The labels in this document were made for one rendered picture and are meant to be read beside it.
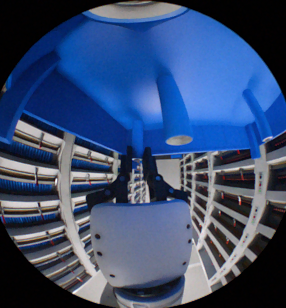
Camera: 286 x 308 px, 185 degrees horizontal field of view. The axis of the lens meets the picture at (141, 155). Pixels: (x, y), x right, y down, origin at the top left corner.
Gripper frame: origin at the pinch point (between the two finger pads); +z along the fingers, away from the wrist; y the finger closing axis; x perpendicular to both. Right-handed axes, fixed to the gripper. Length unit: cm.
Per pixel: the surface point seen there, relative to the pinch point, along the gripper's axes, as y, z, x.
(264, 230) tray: 60, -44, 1
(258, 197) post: 65, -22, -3
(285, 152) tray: 57, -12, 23
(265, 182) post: 63, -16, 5
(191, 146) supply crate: 9.2, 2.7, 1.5
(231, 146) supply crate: 17.0, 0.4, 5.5
